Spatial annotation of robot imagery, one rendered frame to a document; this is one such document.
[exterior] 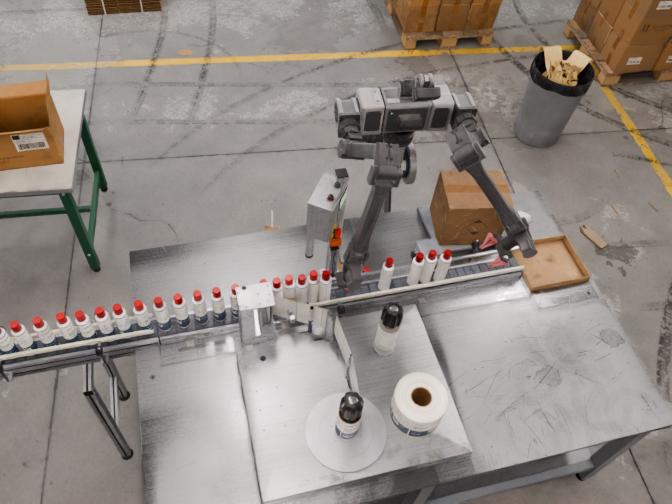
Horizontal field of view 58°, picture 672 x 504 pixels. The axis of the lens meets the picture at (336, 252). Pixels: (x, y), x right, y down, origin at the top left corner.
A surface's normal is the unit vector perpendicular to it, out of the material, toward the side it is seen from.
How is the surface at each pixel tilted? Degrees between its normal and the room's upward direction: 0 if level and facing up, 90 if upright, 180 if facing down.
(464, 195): 0
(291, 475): 0
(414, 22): 90
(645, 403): 0
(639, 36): 90
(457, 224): 90
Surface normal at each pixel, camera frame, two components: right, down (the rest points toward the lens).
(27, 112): 0.26, 0.77
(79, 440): 0.07, -0.61
